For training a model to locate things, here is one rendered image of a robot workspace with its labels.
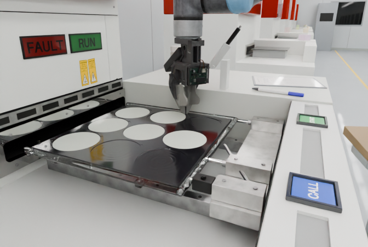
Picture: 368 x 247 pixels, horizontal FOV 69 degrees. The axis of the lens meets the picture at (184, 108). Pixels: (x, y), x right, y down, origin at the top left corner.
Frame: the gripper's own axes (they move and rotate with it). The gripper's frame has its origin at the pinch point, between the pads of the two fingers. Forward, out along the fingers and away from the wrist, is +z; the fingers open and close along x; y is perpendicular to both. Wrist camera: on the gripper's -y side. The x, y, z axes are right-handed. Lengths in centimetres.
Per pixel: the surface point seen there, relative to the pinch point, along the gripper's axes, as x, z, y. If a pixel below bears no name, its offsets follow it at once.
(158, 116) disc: -7.6, 1.3, -1.0
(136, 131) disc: -16.7, 1.3, 6.5
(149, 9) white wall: 112, -41, -299
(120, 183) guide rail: -24.2, 7.5, 16.6
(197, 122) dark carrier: -0.3, 1.4, 8.2
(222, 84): 10.9, -6.9, 3.5
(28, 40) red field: -36.2, -20.1, -3.5
